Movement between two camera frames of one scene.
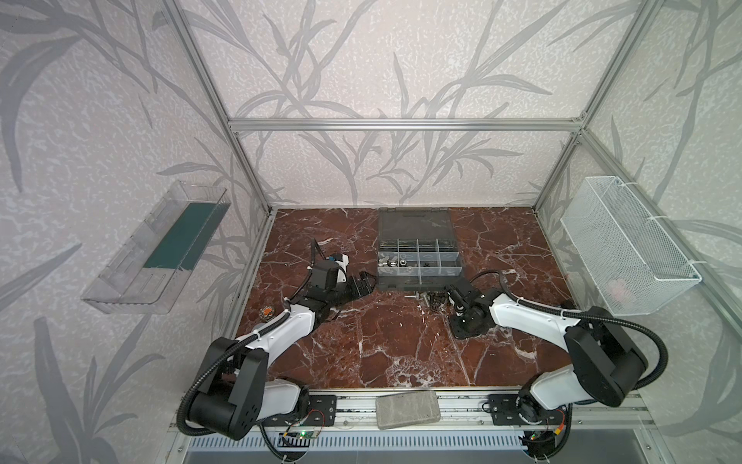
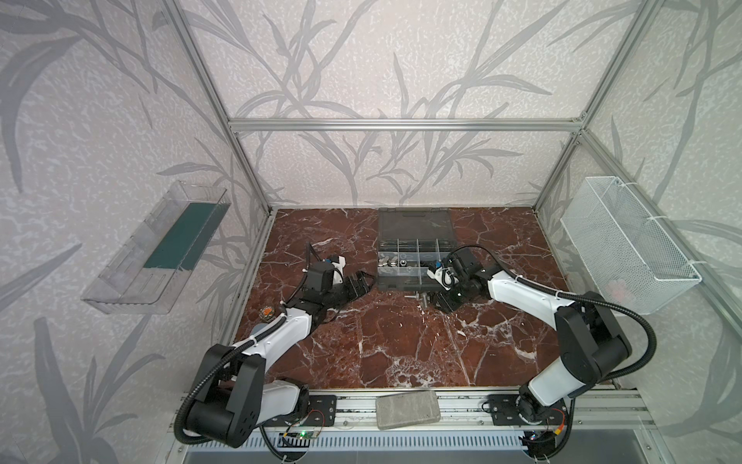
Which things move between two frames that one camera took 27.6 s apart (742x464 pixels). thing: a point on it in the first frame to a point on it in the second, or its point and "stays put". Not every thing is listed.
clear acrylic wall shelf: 149,275 stays put
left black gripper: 353,284 stays put
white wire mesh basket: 633,260 stays put
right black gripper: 454,298 to 450,293
